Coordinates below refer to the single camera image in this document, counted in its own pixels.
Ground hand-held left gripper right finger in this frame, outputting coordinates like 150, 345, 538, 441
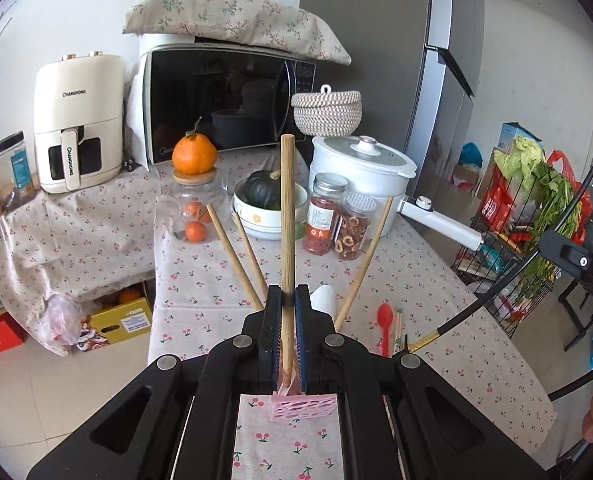
296, 284, 547, 480

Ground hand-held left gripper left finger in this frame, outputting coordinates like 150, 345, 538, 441
26, 284, 283, 480

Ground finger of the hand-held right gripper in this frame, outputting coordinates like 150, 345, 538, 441
540, 230, 593, 311

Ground white plastic spoon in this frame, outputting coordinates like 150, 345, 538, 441
310, 285, 338, 318

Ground pink perforated plastic basket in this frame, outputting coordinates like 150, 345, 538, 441
249, 385, 338, 423

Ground light bamboo chopstick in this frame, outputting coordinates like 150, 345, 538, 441
333, 196, 394, 331
231, 211, 268, 291
205, 203, 266, 311
280, 134, 297, 388

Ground black chair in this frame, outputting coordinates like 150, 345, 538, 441
559, 260, 593, 353

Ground leafy green herbs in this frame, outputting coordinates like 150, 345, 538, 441
519, 157, 584, 301

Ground red plastic spoon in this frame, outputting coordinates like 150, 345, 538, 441
376, 302, 394, 356

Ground red plastic bag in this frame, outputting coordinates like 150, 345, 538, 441
546, 149, 593, 246

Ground cherry print tablecloth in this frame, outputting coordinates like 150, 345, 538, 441
0, 165, 164, 356
146, 150, 559, 480

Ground red snack packet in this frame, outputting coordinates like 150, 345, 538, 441
476, 165, 512, 233

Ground pale green cabbage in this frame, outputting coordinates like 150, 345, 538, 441
493, 137, 547, 176

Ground white ceramic bowl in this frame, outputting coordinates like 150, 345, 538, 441
232, 182, 309, 241

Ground jar of dried fruit rings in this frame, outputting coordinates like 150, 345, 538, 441
333, 192, 379, 262

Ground jar of red chili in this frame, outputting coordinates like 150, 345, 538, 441
303, 173, 348, 257

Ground blue cardboard box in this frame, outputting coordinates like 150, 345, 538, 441
499, 122, 542, 153

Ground yellow cardboard box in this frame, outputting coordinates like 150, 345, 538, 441
79, 297, 153, 353

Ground dark green squash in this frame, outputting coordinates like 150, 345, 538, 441
245, 170, 297, 209

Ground glass jar with wooden lid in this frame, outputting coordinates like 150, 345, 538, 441
157, 170, 232, 245

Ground large orange with stem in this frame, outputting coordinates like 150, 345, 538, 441
172, 117, 217, 176

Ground clear plastic bag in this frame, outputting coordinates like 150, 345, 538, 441
40, 294, 84, 356

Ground woven lidded basket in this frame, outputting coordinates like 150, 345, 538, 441
291, 86, 363, 137

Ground black microwave oven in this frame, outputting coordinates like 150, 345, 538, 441
137, 32, 318, 166

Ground grey refrigerator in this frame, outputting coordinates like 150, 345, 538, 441
299, 0, 486, 211

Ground cream air fryer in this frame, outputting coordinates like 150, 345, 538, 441
32, 51, 127, 195

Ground black lid jar blue label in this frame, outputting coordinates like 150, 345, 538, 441
0, 131, 40, 206

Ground floral cloth cover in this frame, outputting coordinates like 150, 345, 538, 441
122, 0, 353, 66

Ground black wire rack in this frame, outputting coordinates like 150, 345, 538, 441
451, 195, 584, 338

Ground black cable with gold connector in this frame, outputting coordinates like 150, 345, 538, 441
409, 150, 593, 353

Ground white electric pot with handle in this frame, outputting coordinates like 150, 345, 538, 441
309, 135, 483, 252

